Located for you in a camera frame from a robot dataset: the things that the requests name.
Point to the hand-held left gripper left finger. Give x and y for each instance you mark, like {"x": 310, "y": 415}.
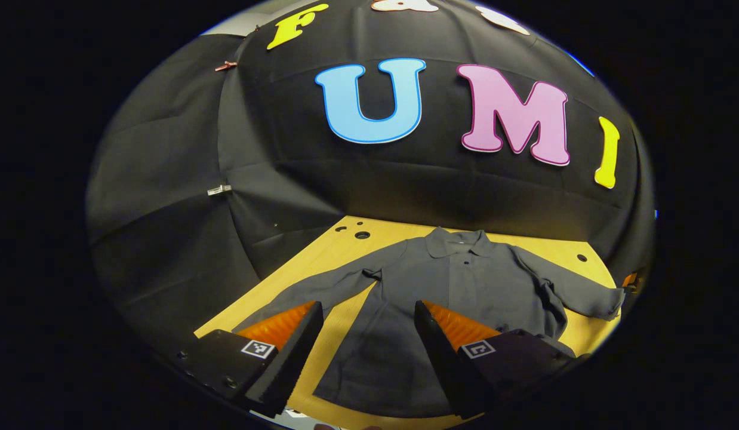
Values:
{"x": 286, "y": 364}

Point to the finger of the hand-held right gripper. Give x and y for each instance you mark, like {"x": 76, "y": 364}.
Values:
{"x": 630, "y": 279}

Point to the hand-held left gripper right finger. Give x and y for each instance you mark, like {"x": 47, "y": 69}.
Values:
{"x": 441, "y": 364}

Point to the grey collared shirt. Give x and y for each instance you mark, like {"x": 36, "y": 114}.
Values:
{"x": 495, "y": 280}

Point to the black backdrop cloth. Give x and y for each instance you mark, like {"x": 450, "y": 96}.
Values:
{"x": 405, "y": 191}

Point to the small silver clip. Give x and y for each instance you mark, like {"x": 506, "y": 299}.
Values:
{"x": 219, "y": 190}

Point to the small copper clip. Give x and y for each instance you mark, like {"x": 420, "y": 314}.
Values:
{"x": 225, "y": 65}

